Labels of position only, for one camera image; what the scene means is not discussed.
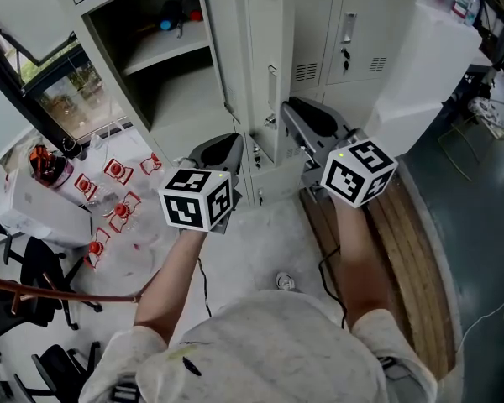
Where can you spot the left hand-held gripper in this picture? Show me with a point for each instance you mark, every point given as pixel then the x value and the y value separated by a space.
pixel 193 202

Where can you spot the orange and black bundle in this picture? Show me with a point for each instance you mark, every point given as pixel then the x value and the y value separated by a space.
pixel 46 166

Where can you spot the person's right forearm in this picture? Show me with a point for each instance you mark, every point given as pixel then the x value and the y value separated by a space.
pixel 359 258

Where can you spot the white cardboard box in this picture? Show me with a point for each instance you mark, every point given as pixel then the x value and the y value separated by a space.
pixel 33 210

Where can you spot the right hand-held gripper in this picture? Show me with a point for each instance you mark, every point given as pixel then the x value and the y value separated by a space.
pixel 353 174

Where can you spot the grey metal locker door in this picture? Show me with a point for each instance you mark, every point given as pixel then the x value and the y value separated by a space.
pixel 256 48

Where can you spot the patterned white cushion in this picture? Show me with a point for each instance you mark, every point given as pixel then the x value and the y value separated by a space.
pixel 485 109

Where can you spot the red round object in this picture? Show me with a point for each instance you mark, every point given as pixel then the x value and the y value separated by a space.
pixel 195 15

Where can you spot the clear plastic bottle red label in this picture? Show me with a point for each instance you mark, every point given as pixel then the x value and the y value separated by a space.
pixel 464 0

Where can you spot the black window frame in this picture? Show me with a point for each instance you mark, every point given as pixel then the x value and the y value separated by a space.
pixel 33 86

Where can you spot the copper coat rack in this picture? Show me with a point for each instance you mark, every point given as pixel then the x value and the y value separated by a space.
pixel 67 295

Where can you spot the black object with blue cap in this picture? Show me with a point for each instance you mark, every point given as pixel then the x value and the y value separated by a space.
pixel 172 15

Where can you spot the person's left forearm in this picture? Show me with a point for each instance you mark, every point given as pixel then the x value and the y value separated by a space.
pixel 172 279

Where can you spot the white foam box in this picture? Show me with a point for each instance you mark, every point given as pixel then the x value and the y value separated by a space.
pixel 424 78

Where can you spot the grey metal locker cabinet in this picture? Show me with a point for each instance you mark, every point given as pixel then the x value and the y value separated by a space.
pixel 361 99

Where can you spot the person's white shoe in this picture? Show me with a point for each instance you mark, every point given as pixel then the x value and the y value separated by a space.
pixel 285 282

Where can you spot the wooden floor board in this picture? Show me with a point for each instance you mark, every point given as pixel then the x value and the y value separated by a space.
pixel 407 275

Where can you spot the black office chair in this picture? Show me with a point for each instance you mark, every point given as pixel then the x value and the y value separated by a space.
pixel 38 273
pixel 63 370

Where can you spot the red-capped clear water bottle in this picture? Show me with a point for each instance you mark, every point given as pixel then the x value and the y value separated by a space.
pixel 96 248
pixel 85 185
pixel 152 164
pixel 117 170
pixel 124 213

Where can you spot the person's white shirt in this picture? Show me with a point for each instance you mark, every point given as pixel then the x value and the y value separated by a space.
pixel 269 351

